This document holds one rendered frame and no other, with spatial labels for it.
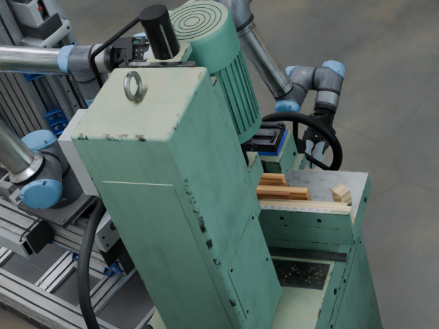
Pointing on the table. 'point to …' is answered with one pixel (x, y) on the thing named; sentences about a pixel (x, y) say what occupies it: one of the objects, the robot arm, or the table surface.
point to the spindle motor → (220, 59)
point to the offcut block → (341, 194)
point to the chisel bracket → (255, 168)
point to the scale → (294, 209)
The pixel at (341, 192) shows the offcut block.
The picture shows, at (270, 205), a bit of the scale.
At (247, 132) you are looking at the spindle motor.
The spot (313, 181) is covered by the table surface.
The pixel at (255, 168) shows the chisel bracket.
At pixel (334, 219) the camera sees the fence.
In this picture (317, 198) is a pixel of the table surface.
